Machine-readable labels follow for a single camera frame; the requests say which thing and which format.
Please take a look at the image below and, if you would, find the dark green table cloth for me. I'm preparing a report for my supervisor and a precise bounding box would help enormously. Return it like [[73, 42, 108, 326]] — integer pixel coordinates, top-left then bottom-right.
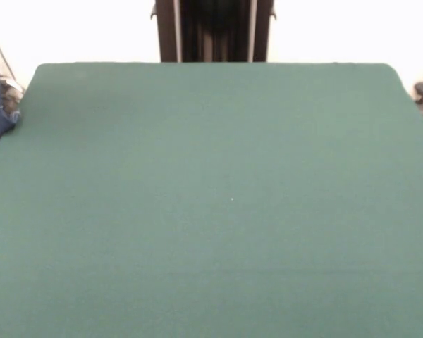
[[0, 61, 423, 338]]

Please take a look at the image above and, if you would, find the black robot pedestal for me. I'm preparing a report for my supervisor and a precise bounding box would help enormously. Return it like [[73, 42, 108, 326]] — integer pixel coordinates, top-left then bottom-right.
[[149, 0, 278, 63]]

